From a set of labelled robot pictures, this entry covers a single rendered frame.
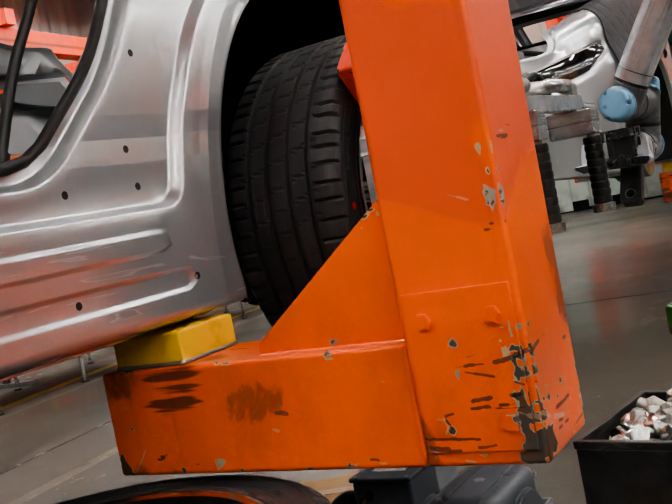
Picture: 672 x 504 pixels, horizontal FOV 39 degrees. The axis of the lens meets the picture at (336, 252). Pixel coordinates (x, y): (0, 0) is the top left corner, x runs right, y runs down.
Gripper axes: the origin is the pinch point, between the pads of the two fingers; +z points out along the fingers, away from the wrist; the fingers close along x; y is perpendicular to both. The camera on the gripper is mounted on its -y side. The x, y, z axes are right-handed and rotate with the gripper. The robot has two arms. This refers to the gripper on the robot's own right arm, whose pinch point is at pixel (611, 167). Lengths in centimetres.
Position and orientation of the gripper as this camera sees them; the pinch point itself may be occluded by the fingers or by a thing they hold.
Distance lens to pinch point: 199.8
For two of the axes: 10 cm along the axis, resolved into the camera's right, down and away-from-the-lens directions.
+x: 8.5, -1.2, -5.2
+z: -5.0, 1.6, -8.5
